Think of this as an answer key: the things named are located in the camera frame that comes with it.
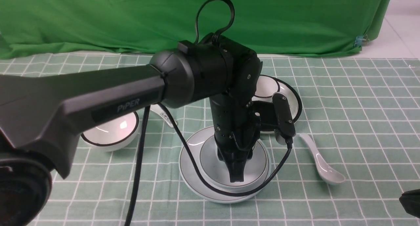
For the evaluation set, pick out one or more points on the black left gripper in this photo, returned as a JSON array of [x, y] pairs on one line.
[[236, 130]]

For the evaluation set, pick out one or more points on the light blue bowl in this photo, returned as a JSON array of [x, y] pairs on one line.
[[215, 171]]

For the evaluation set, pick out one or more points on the light blue spoon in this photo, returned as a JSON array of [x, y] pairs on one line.
[[325, 171]]

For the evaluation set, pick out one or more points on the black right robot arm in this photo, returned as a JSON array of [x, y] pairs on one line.
[[410, 201]]

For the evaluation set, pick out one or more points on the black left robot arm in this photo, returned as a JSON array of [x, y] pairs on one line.
[[42, 118]]

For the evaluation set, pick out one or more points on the light blue plate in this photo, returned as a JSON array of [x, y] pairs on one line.
[[190, 177]]

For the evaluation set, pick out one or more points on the black-rimmed white cup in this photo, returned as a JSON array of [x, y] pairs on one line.
[[265, 89]]

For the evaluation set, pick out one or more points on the white spoon with label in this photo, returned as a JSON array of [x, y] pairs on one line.
[[164, 114]]

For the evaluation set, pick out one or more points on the green checkered tablecloth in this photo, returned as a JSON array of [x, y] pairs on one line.
[[362, 113]]

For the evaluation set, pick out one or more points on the black-rimmed white bowl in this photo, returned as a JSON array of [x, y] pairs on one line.
[[113, 135]]

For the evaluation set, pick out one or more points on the blue binder clip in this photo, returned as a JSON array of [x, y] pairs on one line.
[[359, 41]]

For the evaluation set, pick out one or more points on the green backdrop cloth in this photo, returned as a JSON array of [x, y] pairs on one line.
[[310, 28]]

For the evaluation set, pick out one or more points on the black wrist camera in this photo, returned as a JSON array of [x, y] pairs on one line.
[[276, 116]]

